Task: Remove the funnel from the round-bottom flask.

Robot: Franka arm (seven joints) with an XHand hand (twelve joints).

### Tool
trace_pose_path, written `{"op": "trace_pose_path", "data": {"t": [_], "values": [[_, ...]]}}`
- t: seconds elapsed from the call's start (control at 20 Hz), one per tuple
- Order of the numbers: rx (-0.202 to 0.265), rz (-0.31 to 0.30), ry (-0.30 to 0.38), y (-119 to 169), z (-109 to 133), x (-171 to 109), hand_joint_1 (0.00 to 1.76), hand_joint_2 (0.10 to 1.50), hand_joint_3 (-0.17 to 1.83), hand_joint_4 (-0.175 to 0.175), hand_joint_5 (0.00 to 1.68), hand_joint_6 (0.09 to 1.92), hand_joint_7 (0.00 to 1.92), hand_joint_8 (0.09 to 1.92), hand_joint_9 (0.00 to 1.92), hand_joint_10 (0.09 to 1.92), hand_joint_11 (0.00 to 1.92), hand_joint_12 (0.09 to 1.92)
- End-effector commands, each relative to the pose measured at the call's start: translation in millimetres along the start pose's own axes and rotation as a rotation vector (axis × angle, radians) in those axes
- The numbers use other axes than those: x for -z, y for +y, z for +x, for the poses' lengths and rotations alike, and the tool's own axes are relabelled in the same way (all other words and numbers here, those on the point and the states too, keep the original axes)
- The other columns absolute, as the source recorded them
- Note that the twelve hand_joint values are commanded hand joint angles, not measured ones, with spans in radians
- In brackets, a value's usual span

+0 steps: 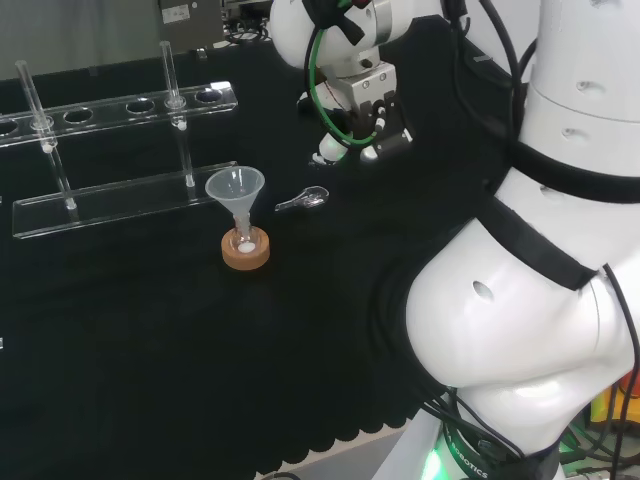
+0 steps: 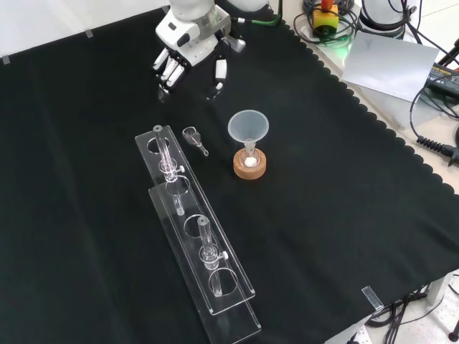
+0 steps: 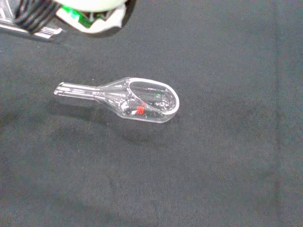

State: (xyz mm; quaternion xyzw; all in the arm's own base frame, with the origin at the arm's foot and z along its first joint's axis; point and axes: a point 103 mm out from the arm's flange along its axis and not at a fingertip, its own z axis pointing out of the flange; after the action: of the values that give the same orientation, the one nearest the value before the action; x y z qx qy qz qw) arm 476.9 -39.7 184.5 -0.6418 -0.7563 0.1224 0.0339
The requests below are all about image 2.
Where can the clear glass weighing funnel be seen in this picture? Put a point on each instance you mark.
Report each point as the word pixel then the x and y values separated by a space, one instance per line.
pixel 193 139

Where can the clear tape strip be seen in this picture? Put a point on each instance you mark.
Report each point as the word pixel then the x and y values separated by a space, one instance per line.
pixel 372 297

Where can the black power adapter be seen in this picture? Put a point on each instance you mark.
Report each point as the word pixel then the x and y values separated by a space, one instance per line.
pixel 443 80

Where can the black cloth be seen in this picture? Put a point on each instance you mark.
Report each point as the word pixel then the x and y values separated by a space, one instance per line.
pixel 179 200

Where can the clear acrylic funnel stand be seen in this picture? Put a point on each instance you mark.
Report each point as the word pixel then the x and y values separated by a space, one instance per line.
pixel 195 229

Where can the pale grey board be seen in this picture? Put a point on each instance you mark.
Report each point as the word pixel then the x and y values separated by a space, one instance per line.
pixel 389 66

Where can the yellow stop button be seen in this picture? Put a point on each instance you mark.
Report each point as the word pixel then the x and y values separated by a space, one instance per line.
pixel 325 18

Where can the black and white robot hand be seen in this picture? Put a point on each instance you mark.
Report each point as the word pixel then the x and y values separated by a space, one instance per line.
pixel 195 39

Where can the clear plastic funnel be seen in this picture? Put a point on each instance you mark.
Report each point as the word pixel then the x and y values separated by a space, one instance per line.
pixel 248 126

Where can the clear round-bottom flask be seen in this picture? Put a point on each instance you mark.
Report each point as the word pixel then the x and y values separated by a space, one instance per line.
pixel 250 157

